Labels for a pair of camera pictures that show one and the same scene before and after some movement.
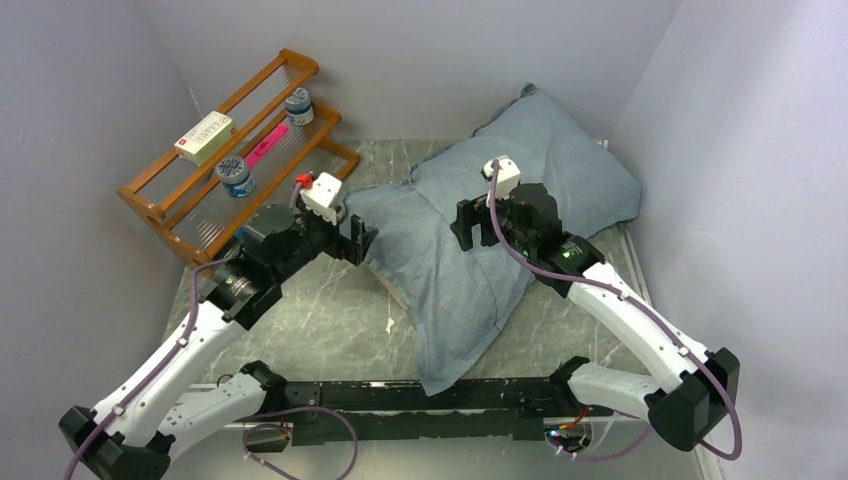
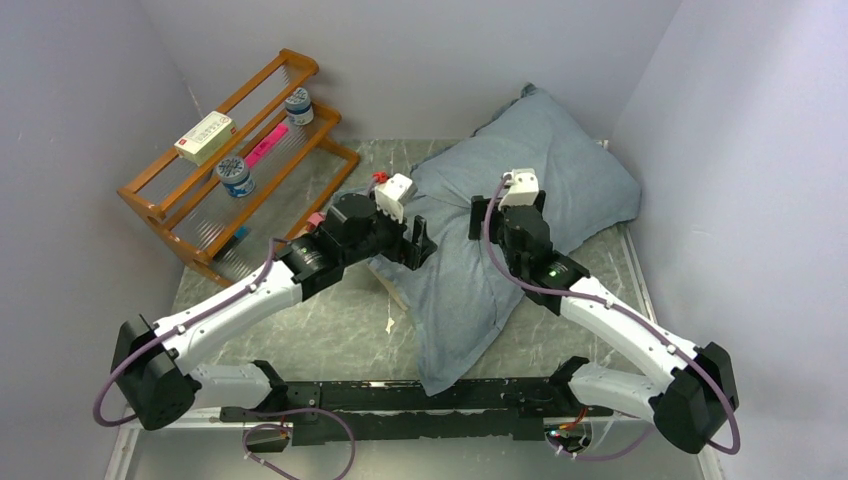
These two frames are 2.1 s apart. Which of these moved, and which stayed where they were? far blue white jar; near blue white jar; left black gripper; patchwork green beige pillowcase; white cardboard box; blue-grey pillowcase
Moved: left black gripper; patchwork green beige pillowcase
Stayed: white cardboard box; blue-grey pillowcase; far blue white jar; near blue white jar
